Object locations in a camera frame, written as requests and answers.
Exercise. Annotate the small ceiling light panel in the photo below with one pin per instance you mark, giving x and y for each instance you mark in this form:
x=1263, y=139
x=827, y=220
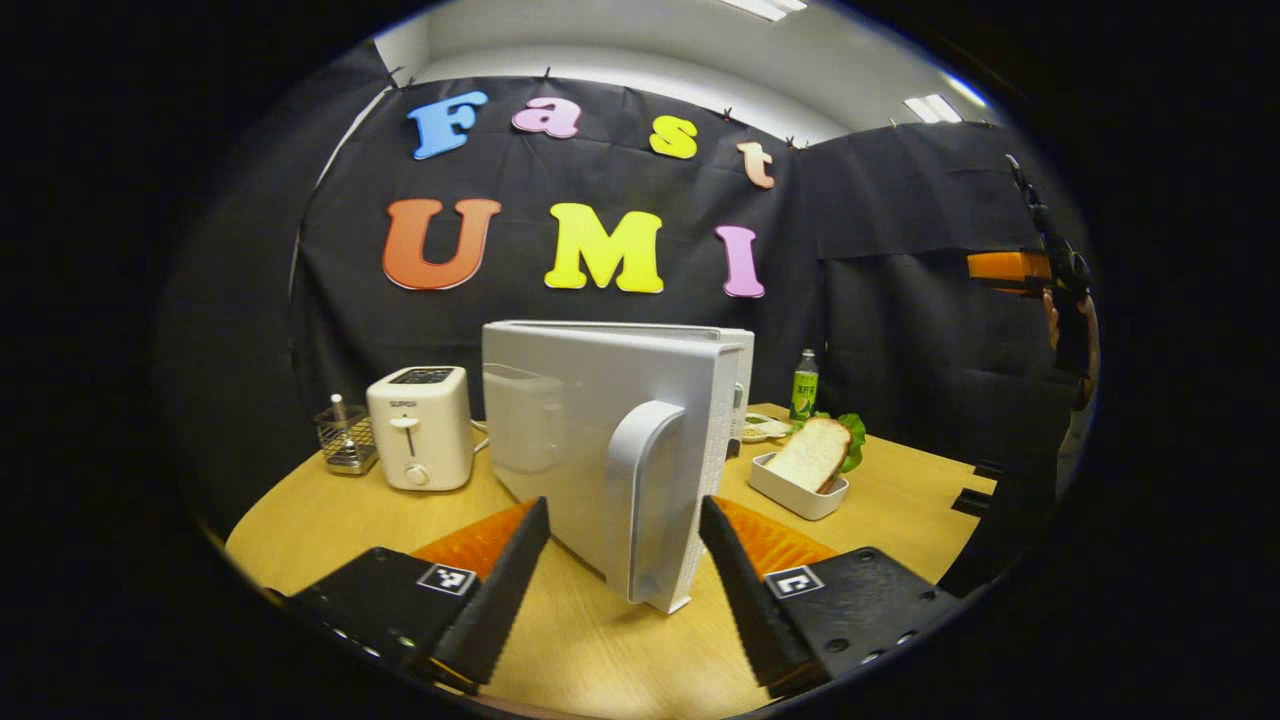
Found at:
x=933, y=108

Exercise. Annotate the long ceiling light panel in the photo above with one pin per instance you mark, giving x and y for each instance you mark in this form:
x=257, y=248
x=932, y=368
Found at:
x=765, y=7

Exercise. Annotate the white rectangular dish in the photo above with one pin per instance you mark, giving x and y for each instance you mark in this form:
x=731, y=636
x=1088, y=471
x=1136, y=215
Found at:
x=795, y=500

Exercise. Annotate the white microwave oven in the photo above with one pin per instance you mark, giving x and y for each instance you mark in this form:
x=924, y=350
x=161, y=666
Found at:
x=580, y=430

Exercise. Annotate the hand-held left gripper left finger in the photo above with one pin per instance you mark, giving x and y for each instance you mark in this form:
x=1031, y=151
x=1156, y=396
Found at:
x=500, y=600

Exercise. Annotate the bread and lettuce sandwich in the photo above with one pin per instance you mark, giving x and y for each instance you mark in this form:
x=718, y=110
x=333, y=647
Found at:
x=810, y=455

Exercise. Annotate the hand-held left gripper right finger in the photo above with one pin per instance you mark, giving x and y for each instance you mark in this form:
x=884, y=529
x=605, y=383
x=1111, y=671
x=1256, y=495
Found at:
x=750, y=600

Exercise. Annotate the white utensil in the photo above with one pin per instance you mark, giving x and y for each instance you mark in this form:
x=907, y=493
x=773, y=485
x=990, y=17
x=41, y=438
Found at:
x=339, y=408

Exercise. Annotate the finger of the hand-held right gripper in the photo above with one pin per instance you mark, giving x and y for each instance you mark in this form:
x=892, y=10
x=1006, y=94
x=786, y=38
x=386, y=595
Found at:
x=1005, y=268

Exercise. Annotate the white divided condiment dish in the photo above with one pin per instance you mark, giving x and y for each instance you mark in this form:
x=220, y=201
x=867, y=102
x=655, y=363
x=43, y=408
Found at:
x=765, y=430

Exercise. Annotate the green drink bottle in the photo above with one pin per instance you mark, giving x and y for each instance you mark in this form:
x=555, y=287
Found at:
x=803, y=390

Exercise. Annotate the black table edge bracket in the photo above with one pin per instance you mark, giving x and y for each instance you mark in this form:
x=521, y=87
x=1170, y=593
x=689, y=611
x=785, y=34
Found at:
x=970, y=502
x=990, y=470

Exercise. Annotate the white toaster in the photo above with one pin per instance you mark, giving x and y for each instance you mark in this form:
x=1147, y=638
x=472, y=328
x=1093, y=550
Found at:
x=420, y=440

